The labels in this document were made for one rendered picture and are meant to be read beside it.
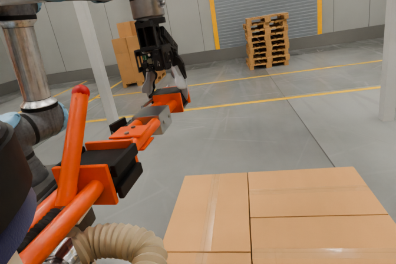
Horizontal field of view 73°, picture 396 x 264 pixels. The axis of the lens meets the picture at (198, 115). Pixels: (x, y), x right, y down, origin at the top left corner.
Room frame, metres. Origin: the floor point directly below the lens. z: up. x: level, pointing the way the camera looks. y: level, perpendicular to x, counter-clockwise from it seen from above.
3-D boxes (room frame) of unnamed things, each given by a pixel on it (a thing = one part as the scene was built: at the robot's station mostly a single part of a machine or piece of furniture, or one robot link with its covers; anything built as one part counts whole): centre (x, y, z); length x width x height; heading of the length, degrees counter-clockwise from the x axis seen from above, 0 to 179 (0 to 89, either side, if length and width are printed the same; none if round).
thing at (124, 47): (8.12, 1.38, 0.87); 1.20 x 1.01 x 1.74; 171
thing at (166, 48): (0.67, 0.08, 1.42); 0.09 x 0.08 x 0.12; 164
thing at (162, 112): (0.56, 0.10, 1.27); 0.07 x 0.07 x 0.04; 75
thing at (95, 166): (0.36, 0.15, 1.28); 0.10 x 0.08 x 0.06; 75
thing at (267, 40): (7.67, -2.19, 0.65); 1.29 x 1.10 x 1.30; 171
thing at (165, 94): (0.69, 0.06, 1.27); 0.08 x 0.07 x 0.05; 165
